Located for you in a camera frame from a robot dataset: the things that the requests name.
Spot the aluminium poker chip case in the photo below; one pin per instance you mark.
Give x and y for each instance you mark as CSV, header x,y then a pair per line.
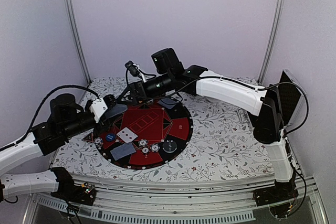
x,y
291,101

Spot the blue playing card deck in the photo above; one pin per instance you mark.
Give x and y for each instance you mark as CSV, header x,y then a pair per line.
x,y
114,111

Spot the blue small blind button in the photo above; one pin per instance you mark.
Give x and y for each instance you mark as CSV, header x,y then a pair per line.
x,y
110,137

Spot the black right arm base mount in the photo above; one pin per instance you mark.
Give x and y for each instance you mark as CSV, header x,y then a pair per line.
x,y
282,198

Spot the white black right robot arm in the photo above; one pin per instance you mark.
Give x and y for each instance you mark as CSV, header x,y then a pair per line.
x,y
261,102

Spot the left aluminium frame post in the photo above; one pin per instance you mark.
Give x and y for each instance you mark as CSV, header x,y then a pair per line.
x,y
76,39

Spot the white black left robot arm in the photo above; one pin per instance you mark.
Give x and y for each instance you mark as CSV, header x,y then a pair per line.
x,y
67,119

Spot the round red black poker mat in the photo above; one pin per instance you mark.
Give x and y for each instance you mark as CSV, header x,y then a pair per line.
x,y
154,123

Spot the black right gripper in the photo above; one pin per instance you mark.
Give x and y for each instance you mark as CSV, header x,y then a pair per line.
x,y
133,88

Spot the aluminium frame post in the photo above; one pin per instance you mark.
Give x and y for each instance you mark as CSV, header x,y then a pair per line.
x,y
271,41
76,39

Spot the aluminium front rail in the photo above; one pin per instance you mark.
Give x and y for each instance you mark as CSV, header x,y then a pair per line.
x,y
227,201

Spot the right aluminium frame post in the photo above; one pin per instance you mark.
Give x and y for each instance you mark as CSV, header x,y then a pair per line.
x,y
271,41

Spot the diamonds number card face-up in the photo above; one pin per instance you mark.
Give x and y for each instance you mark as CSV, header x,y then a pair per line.
x,y
126,135

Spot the floral white table cloth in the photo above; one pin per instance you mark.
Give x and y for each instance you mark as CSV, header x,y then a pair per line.
x,y
222,147

